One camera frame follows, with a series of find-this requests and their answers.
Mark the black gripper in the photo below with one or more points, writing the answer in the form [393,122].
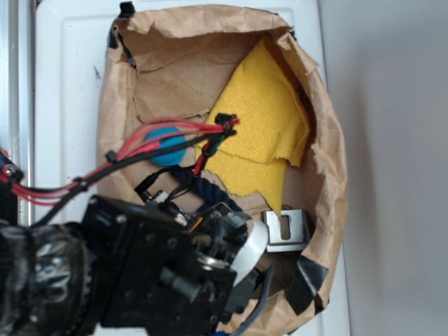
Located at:
[154,272]

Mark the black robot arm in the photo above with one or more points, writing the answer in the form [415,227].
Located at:
[46,278]

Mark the blue dimpled ball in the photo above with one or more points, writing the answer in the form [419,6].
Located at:
[172,158]

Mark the black mounting plate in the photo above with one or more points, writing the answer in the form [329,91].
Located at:
[10,174]

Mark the brown paper bag tray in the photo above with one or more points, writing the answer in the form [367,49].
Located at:
[176,62]

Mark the yellow cloth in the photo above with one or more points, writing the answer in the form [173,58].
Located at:
[273,131]

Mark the white plastic tray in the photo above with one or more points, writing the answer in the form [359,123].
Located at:
[71,39]

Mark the silver metal bracket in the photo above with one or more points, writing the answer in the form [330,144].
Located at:
[288,232]

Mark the aluminium frame rail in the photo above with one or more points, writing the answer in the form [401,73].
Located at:
[18,22]

